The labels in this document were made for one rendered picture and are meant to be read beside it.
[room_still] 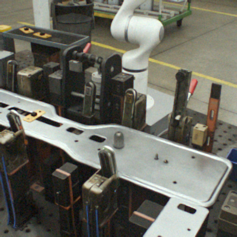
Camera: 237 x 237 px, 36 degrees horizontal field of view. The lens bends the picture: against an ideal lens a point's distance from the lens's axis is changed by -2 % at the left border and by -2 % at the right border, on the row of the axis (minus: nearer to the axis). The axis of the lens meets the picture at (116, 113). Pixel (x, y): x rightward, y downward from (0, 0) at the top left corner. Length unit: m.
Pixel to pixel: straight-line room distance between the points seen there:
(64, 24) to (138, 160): 3.30
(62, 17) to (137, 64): 2.63
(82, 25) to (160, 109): 2.64
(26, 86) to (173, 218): 0.81
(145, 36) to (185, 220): 0.90
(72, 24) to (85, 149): 3.20
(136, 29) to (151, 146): 0.63
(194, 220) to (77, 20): 3.49
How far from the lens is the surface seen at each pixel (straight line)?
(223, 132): 1.80
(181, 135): 1.15
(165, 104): 1.79
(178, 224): 0.87
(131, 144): 1.12
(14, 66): 1.49
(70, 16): 4.16
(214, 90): 1.06
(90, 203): 0.92
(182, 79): 1.06
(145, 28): 1.57
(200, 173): 1.03
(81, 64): 1.29
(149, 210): 0.93
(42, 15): 5.29
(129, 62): 1.64
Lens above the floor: 1.62
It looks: 29 degrees down
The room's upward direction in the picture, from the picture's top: straight up
